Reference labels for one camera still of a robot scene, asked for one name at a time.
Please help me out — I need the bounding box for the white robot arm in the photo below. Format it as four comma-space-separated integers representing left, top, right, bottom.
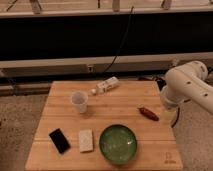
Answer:
160, 61, 213, 124

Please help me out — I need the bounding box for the green ceramic bowl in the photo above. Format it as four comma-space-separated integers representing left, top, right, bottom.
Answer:
99, 124, 137, 165

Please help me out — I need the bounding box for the white plastic bottle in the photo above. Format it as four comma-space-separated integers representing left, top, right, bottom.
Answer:
91, 77, 119, 95

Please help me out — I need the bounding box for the wooden cutting board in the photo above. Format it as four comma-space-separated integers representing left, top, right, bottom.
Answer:
26, 81, 183, 171

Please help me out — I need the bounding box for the white sponge block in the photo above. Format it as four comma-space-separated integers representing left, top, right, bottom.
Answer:
79, 129, 93, 152

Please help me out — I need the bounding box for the clear plastic cup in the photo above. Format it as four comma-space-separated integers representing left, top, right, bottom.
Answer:
70, 91, 88, 114

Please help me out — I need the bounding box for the black smartphone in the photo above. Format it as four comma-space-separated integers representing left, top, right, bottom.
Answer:
49, 129, 70, 154

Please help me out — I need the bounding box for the black hanging cable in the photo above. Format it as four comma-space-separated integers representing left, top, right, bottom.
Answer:
102, 5, 135, 74

